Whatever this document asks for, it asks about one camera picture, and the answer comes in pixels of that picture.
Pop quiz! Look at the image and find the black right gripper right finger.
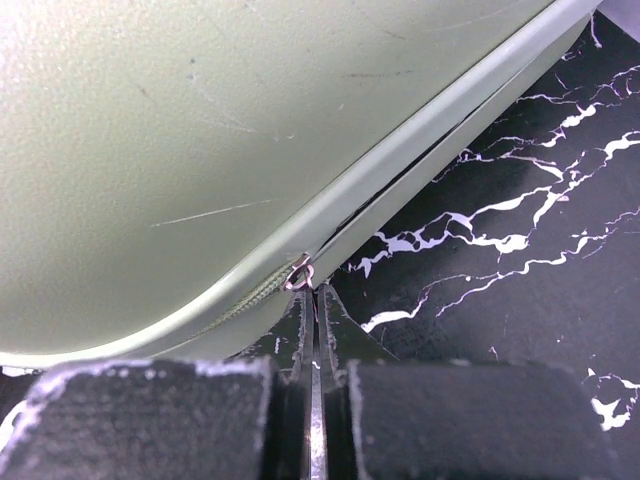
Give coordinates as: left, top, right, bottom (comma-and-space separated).
317, 285, 625, 479

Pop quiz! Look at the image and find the green hard-shell suitcase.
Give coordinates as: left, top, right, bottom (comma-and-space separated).
1, 1, 597, 369

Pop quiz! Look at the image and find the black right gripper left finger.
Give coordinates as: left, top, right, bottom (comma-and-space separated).
1, 290, 314, 479

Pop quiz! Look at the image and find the silver zipper pull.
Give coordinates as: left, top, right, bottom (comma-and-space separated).
282, 253, 315, 292

